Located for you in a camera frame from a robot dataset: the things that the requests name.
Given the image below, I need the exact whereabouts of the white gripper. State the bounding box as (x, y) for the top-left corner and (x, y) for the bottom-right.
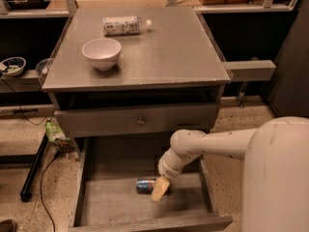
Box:
(152, 155), (183, 202)

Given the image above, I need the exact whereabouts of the blue silver redbull can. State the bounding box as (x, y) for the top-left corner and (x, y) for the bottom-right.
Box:
(136, 178), (156, 194)

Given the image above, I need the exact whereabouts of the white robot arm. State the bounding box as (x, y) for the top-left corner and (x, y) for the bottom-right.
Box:
(152, 116), (309, 232)

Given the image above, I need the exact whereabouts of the open grey middle drawer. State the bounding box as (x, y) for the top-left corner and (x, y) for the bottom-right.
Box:
(69, 132), (233, 232)

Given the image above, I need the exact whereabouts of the grey wooden drawer cabinet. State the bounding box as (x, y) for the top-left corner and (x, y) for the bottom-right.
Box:
(41, 6), (232, 160)

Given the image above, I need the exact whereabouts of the closed grey top drawer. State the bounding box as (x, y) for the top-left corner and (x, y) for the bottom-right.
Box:
(55, 102), (219, 137)

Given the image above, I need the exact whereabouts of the green snack bag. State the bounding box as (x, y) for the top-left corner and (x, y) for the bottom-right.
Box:
(45, 120), (70, 143)

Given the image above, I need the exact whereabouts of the white ceramic bowl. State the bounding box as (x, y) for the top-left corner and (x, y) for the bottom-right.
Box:
(82, 38), (122, 71)

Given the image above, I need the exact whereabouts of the grey side shelf beam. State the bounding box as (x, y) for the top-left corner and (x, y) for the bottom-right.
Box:
(223, 60), (276, 82)

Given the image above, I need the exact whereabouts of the dark shoe tip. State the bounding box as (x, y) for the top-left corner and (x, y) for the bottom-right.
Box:
(0, 219), (16, 232)

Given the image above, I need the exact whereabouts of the clear plastic water bottle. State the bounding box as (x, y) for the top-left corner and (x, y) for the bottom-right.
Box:
(102, 15), (152, 36)

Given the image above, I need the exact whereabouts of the blue patterned small bowl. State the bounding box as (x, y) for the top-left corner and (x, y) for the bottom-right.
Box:
(0, 57), (26, 77)

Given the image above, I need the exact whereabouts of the black floor cable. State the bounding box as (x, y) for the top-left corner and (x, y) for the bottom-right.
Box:
(39, 152), (63, 232)

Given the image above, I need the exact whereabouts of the black metal frame leg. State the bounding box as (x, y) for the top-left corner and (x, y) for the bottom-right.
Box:
(20, 134), (48, 202)

